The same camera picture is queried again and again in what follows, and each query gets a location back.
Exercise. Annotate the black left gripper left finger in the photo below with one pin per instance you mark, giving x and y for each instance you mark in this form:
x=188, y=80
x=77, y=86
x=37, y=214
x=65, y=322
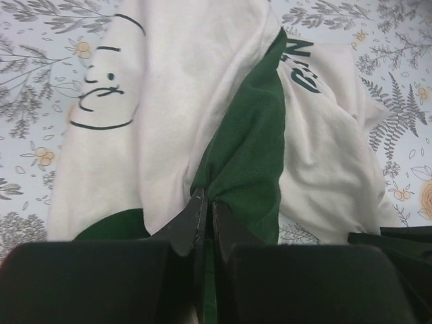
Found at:
x=154, y=280

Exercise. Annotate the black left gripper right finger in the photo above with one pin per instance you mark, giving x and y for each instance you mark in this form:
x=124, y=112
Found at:
x=266, y=283

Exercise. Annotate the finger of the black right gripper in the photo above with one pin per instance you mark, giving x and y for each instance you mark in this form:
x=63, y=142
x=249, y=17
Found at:
x=408, y=248

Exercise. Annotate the white green raglan t-shirt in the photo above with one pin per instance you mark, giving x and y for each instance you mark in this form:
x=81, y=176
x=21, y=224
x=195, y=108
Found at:
x=182, y=95

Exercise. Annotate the floral patterned table mat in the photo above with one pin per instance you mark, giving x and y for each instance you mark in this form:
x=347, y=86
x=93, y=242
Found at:
x=47, y=45

